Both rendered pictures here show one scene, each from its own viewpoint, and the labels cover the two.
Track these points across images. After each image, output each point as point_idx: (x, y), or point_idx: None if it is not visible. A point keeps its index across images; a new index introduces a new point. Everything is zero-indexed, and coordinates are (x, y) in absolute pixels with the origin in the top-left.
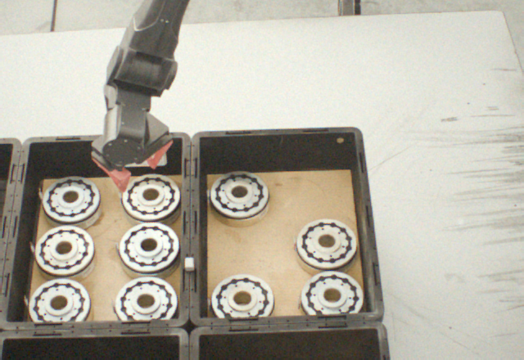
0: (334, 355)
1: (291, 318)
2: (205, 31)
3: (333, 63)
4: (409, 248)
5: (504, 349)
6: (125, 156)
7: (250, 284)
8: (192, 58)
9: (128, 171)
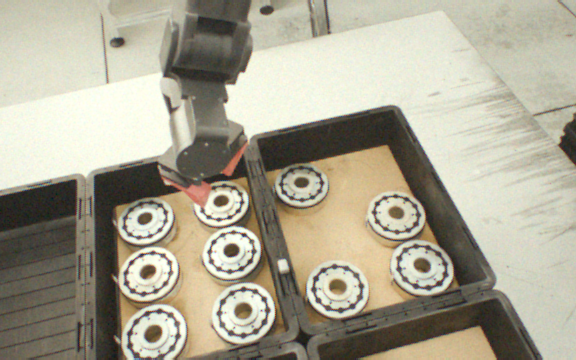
0: (446, 328)
1: (406, 304)
2: None
3: (330, 69)
4: None
5: (564, 278)
6: (208, 166)
7: (339, 270)
8: None
9: (207, 184)
